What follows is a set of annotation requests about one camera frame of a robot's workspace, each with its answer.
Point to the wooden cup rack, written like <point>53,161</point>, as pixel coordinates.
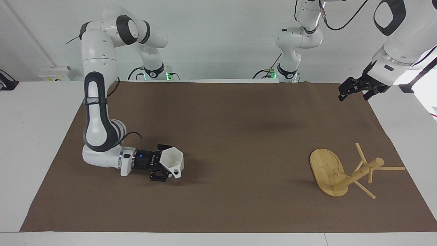
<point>326,171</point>

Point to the black stand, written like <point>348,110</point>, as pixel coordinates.
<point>418,76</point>
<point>8,85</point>

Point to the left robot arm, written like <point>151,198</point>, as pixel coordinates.
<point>399,41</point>

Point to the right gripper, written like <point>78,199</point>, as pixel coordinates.
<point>145,160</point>

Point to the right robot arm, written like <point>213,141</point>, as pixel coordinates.
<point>99,54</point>

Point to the white faceted cup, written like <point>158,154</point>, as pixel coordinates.
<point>172,159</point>

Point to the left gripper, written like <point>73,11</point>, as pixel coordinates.
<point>368,78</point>

